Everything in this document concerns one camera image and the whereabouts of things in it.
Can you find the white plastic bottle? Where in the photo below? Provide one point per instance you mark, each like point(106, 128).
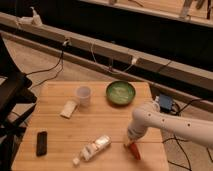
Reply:
point(90, 150)

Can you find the green bowl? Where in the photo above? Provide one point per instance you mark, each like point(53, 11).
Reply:
point(120, 93)

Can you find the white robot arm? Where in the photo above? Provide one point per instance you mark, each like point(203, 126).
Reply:
point(148, 115)

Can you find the red pepper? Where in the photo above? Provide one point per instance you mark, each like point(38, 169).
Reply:
point(134, 150)

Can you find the black chair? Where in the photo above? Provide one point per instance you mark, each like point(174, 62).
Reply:
point(13, 90)

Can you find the blue box on floor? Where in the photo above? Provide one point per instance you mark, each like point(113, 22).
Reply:
point(165, 103)

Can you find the white sponge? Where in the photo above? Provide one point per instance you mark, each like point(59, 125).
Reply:
point(68, 109)

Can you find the translucent plastic cup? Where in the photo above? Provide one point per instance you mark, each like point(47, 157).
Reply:
point(83, 94)

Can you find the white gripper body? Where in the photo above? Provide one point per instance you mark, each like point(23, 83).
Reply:
point(128, 142)

